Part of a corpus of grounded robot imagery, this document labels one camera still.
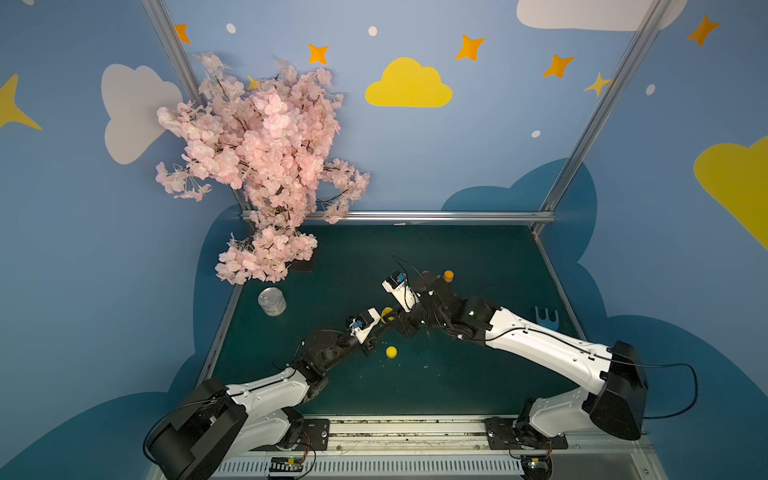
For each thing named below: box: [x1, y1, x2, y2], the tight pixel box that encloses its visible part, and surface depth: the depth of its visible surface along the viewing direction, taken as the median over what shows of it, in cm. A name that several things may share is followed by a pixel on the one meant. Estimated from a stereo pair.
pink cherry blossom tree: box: [156, 52, 371, 285], surface depth 75 cm
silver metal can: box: [258, 287, 287, 317], surface depth 95 cm
